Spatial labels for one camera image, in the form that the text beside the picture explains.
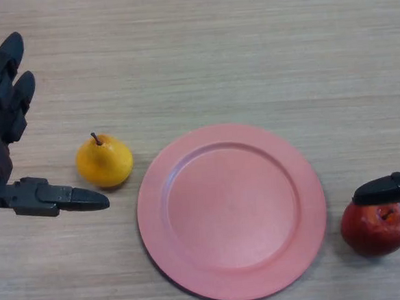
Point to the pink round plate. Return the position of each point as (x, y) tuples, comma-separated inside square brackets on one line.
[(232, 213)]

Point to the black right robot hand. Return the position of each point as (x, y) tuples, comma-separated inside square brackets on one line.
[(381, 192)]

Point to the yellow pear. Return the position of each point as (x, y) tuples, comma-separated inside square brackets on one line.
[(103, 163)]

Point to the red apple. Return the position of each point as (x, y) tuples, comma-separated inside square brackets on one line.
[(370, 234)]

